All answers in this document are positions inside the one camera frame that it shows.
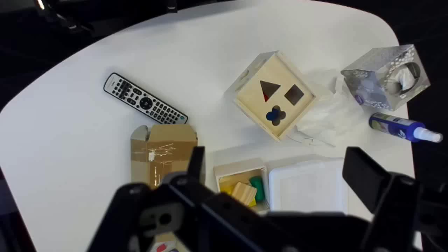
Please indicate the small brown cardboard box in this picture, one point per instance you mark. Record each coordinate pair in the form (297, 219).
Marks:
(159, 154)

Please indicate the natural wooden toy block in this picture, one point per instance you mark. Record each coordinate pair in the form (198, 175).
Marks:
(244, 192)

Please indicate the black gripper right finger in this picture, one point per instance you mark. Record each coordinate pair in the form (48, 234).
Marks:
(369, 177)

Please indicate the crumpled white tissue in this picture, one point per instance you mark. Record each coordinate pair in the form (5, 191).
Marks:
(327, 117)

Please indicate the blue bottle with white cap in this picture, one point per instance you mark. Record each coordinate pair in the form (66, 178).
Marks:
(397, 126)

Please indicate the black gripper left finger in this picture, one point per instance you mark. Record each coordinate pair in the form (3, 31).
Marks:
(197, 163)

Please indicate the yellow toy block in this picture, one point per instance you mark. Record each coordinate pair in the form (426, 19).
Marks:
(226, 188)

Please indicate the wooden shape sorter cube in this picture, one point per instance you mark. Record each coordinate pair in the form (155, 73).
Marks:
(247, 98)

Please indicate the black remote control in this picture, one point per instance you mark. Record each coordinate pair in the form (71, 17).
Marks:
(141, 98)

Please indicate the green toy block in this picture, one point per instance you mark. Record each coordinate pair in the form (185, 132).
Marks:
(258, 187)

